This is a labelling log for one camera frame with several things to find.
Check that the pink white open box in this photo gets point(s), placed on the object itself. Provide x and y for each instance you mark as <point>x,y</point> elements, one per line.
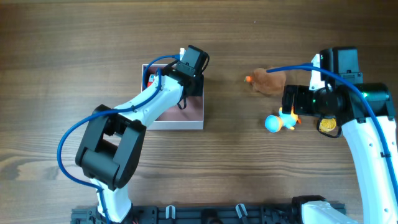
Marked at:
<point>186,115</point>

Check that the blue orange toy figure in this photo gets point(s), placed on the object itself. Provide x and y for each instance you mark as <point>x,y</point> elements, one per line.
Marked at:
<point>275,123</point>

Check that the brown plush toy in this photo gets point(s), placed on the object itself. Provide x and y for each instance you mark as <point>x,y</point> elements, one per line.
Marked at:
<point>265,82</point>

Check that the yellow round token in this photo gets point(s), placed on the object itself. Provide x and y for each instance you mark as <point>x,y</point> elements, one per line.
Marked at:
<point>327,125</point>

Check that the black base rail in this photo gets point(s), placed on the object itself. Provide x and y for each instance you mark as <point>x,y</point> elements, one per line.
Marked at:
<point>241,213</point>

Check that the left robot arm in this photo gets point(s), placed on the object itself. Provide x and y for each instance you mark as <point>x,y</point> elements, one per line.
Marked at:
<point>111,146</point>

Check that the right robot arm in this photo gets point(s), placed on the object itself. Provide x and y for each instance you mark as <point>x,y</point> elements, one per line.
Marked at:
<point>365,116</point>

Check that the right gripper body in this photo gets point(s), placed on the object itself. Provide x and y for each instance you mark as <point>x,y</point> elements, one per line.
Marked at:
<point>289,99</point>

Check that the red toy fire truck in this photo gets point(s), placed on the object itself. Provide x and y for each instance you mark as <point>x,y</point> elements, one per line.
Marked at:
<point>150,80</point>

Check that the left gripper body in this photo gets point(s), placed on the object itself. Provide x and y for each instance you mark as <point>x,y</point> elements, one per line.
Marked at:
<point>196,90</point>

